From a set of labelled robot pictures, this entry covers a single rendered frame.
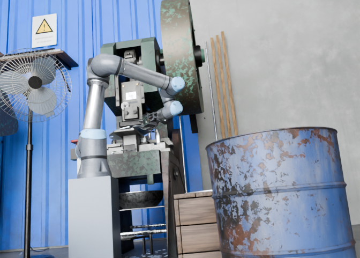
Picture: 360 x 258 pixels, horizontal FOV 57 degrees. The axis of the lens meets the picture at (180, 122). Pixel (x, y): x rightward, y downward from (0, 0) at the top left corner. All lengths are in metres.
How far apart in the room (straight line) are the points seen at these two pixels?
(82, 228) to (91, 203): 0.11
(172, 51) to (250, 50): 1.80
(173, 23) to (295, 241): 1.53
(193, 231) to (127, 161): 0.78
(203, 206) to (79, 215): 0.51
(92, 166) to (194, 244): 0.54
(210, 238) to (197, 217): 0.10
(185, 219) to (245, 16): 2.86
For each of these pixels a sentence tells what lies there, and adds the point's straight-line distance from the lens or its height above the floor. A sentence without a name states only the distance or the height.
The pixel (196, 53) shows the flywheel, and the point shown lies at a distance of 2.37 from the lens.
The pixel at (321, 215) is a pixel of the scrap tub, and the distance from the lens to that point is 0.97.
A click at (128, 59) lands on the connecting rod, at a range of 2.44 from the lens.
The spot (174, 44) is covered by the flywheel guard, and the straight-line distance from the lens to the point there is 2.05.
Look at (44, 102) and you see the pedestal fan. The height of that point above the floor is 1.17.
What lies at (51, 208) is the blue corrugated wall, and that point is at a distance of 3.77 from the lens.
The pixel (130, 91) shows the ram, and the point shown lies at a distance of 2.34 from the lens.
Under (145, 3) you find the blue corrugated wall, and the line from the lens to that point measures 4.10.
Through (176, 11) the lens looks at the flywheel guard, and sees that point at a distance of 2.18.
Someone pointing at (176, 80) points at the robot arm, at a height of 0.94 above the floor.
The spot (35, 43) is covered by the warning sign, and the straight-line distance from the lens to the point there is 4.32.
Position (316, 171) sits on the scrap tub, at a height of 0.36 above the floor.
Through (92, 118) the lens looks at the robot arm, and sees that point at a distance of 1.72.
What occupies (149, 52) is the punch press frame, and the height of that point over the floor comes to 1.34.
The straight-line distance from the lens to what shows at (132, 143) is 2.15.
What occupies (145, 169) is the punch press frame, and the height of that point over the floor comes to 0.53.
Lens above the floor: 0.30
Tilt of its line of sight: 14 degrees up
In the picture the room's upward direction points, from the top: 5 degrees counter-clockwise
